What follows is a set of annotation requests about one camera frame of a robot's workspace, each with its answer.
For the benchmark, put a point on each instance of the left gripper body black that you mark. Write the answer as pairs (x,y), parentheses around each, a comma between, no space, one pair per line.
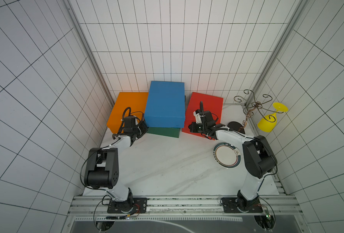
(140,129)

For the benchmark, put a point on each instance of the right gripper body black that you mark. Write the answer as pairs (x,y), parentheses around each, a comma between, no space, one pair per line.
(195,126)

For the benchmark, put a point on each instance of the red shoebox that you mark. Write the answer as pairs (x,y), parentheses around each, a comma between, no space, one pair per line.
(210,103)

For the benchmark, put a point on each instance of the blue shoebox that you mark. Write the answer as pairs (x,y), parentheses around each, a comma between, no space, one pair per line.
(166,88)

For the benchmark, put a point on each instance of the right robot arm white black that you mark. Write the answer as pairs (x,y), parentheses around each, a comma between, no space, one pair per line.
(267,160)

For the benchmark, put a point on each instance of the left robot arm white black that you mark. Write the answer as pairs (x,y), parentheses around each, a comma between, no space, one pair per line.
(102,166)

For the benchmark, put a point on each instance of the white plate striped rim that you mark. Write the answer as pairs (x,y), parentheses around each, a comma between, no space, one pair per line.
(227,155)

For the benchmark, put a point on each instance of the green shoebox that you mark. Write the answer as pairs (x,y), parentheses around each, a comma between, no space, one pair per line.
(164,132)

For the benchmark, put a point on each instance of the yellow plastic wine glass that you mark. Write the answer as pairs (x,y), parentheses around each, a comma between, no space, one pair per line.
(268,122)

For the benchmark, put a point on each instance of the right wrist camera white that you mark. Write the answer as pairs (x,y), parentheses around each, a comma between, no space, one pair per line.
(197,116)

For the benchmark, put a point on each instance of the metal wire cup stand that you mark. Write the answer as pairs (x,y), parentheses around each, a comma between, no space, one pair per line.
(251,106)

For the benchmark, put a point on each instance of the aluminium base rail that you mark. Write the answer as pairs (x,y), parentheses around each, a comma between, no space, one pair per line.
(185,206)

